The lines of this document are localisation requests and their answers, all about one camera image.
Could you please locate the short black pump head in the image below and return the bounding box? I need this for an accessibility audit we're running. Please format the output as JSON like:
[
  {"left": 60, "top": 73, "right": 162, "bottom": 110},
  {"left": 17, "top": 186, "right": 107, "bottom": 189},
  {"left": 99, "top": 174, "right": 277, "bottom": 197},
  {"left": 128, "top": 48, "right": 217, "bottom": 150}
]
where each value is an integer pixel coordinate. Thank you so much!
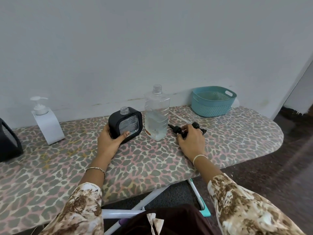
[{"left": 168, "top": 124, "right": 189, "bottom": 140}]

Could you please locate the person's dark maroon garment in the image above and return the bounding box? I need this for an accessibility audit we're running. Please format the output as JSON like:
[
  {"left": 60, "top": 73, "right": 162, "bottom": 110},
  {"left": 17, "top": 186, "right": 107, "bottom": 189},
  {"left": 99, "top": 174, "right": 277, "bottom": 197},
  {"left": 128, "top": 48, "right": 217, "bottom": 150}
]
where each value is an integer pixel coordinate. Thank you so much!
[{"left": 117, "top": 204, "right": 218, "bottom": 235}]

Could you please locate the white ironing board leg frame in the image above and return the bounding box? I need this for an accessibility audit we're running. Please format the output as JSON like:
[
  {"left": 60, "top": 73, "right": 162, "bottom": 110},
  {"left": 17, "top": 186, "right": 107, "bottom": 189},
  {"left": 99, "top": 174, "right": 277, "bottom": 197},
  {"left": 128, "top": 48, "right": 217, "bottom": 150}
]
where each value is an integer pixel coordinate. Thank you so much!
[{"left": 101, "top": 178, "right": 211, "bottom": 235}]

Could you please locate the tall clear plastic bottle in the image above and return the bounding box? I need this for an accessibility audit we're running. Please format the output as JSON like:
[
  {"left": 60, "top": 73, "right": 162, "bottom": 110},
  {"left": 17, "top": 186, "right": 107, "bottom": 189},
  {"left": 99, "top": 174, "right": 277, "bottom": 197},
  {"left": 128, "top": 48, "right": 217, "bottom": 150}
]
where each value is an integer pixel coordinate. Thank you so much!
[{"left": 144, "top": 84, "right": 171, "bottom": 142}]

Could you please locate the white wrist band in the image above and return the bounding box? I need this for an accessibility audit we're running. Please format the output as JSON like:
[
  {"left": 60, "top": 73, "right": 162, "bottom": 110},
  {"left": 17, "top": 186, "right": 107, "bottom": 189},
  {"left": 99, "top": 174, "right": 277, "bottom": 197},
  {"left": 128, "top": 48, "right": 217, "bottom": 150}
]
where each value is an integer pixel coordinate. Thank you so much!
[{"left": 192, "top": 154, "right": 208, "bottom": 167}]

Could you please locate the person's right hand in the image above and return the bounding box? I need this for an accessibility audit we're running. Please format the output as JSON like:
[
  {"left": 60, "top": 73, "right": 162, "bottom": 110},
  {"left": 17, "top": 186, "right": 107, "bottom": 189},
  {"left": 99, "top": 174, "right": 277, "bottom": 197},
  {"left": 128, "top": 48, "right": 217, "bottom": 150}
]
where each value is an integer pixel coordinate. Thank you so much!
[{"left": 176, "top": 124, "right": 208, "bottom": 161}]

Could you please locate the leopard print ironing board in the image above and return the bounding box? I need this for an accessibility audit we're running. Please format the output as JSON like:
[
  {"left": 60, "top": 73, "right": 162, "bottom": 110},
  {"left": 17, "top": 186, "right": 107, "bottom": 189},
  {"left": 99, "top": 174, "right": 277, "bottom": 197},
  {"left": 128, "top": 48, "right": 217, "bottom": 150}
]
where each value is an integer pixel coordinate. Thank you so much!
[{"left": 0, "top": 105, "right": 284, "bottom": 235}]

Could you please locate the gold bracelet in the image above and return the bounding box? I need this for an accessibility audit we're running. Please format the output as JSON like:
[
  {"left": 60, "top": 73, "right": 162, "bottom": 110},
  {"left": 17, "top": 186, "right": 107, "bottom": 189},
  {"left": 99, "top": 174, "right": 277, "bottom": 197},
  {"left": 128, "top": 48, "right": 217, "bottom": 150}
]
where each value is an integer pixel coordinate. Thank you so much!
[{"left": 85, "top": 167, "right": 106, "bottom": 179}]

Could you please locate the person's left hand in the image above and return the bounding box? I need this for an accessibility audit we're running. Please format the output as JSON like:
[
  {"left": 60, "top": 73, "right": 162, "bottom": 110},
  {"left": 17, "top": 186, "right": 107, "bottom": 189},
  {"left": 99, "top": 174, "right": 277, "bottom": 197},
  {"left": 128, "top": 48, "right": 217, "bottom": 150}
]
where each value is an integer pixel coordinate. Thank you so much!
[{"left": 97, "top": 123, "right": 130, "bottom": 164}]

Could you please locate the teal plastic basket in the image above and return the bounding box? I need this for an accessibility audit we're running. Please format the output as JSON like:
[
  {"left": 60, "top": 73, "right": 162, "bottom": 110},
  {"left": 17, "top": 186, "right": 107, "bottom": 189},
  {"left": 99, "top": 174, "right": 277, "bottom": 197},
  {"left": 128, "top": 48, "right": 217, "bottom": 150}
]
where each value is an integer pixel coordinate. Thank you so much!
[{"left": 191, "top": 86, "right": 237, "bottom": 118}]

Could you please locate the white soap dispenser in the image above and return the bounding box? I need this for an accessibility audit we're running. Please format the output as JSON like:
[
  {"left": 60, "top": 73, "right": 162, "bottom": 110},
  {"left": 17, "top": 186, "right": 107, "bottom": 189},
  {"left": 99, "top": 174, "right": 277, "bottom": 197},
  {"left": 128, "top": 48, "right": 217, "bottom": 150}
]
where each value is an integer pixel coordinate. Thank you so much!
[{"left": 30, "top": 96, "right": 65, "bottom": 145}]

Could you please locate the black square soap dispenser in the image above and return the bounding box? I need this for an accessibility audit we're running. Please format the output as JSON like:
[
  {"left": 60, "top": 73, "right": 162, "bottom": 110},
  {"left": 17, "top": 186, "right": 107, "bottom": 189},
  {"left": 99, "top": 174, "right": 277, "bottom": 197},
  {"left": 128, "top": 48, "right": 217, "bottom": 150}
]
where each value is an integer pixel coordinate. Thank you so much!
[{"left": 108, "top": 106, "right": 143, "bottom": 144}]

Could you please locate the person's left forearm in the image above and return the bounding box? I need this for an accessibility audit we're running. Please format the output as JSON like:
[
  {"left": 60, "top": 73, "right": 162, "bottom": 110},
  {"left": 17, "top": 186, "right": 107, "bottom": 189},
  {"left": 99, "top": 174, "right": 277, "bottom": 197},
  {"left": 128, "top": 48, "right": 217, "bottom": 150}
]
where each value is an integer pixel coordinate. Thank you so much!
[{"left": 39, "top": 156, "right": 115, "bottom": 235}]

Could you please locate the black pump with long tube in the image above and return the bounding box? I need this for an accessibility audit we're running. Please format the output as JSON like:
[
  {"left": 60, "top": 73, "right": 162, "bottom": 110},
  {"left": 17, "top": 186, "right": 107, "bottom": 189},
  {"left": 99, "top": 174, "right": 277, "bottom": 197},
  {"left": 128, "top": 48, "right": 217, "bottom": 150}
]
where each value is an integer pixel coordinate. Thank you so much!
[{"left": 171, "top": 110, "right": 207, "bottom": 135}]

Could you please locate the person's right forearm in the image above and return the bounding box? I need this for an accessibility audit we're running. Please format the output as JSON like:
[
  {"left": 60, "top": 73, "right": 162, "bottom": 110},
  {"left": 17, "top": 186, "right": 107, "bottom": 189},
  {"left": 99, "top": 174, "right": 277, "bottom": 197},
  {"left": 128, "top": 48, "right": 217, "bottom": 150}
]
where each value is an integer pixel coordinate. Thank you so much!
[{"left": 193, "top": 156, "right": 306, "bottom": 235}]

